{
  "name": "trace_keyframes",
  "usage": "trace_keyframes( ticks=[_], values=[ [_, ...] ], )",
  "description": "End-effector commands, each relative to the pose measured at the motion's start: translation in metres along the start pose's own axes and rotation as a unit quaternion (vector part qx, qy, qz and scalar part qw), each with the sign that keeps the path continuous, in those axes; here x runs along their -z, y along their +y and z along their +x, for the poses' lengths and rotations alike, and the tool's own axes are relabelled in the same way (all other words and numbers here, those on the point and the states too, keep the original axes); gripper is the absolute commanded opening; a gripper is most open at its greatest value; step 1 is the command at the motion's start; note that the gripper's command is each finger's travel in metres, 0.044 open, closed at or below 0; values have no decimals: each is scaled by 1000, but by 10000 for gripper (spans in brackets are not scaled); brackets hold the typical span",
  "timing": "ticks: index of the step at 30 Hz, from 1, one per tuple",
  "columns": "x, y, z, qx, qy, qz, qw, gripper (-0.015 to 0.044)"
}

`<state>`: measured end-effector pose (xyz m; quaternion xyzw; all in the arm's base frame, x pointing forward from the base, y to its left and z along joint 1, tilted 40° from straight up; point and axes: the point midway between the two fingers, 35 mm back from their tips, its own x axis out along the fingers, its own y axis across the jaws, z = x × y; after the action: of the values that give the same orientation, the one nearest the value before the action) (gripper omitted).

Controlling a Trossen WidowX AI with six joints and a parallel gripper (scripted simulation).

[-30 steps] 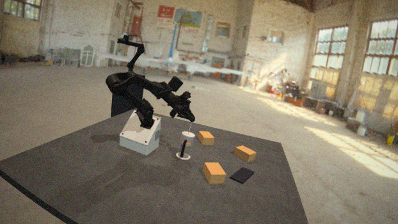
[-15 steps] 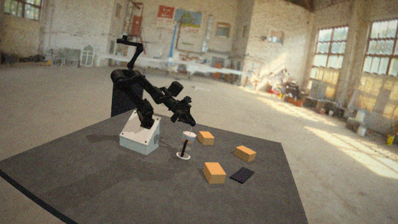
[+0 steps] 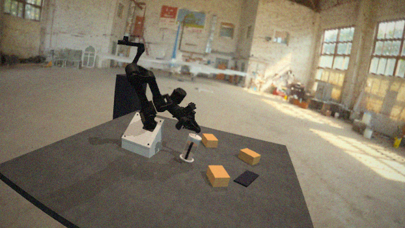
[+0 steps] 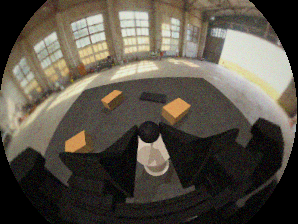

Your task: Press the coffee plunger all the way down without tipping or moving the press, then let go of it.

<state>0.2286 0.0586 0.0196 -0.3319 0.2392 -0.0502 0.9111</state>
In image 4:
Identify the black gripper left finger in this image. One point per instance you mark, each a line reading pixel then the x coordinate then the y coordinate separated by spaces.
pixel 116 164

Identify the tan rectangular block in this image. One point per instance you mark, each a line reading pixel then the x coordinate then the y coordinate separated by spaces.
pixel 82 142
pixel 113 99
pixel 175 110

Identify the glass french press with black knob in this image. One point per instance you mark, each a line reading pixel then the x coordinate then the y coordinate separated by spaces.
pixel 151 151

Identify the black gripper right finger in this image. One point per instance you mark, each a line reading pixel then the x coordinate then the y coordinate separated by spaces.
pixel 189 153

